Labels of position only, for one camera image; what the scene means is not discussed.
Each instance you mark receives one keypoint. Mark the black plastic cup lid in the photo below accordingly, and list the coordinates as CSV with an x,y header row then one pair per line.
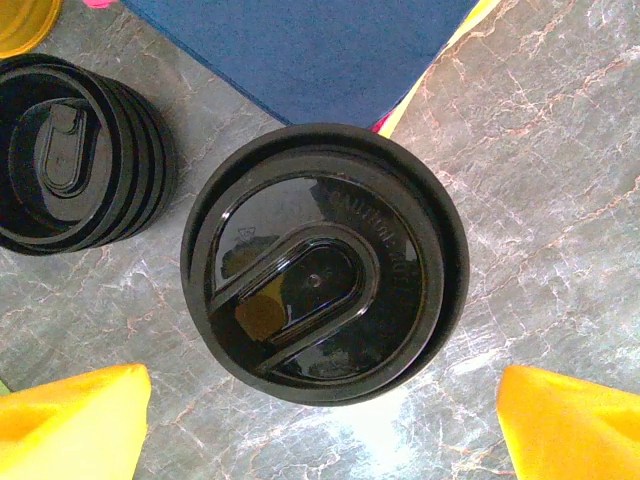
x,y
325,270

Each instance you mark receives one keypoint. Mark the yellow straw holder cup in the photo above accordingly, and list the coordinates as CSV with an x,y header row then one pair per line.
x,y
22,22

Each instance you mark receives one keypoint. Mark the colourful paper napkin stack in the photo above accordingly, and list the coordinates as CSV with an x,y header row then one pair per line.
x,y
456,40

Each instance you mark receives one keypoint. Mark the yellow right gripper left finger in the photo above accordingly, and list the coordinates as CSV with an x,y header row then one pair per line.
x,y
70,430

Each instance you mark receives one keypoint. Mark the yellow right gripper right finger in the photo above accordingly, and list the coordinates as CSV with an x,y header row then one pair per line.
x,y
575,435

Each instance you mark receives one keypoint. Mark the blue paper napkin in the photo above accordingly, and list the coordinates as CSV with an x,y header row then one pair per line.
x,y
310,50

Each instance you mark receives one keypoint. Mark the black plastic lid stack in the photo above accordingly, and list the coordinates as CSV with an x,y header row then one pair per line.
x,y
65,160

